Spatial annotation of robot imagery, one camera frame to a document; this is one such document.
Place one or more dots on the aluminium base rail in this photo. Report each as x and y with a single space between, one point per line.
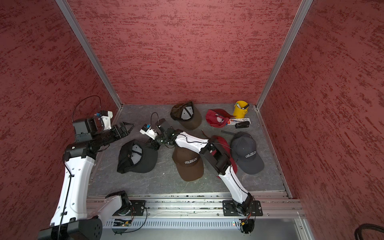
274 204

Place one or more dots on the white toothpaste box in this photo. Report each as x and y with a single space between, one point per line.
235 121

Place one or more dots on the dark grey baseball cap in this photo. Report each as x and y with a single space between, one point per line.
244 152

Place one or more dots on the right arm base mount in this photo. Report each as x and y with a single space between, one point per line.
231 209

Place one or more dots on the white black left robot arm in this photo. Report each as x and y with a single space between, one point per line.
71 220

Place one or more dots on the red baseball cap front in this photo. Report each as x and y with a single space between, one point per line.
227 148

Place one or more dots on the aluminium corner post right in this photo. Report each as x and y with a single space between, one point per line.
290 37

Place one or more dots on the brown baseball cap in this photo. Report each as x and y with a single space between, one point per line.
187 115
189 164

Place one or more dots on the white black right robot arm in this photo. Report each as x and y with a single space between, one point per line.
213 155

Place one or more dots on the red baseball cap back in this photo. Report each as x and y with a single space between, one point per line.
218 118

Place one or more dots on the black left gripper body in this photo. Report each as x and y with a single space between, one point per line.
115 133

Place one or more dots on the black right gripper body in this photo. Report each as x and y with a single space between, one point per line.
157 142

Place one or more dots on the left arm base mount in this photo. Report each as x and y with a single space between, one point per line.
136 208

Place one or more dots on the yellow plastic bucket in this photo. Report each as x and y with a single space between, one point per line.
240 109

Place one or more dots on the black baseball cap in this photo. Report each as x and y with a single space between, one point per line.
137 158

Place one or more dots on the red baseball cap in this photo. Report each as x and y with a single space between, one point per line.
218 118
227 148

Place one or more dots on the aluminium corner post left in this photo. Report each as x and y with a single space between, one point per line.
79 33

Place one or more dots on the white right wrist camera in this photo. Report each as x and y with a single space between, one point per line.
148 131

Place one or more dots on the aluminium corner post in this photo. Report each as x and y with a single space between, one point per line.
290 37
79 33

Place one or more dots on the small black device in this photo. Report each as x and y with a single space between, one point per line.
241 125

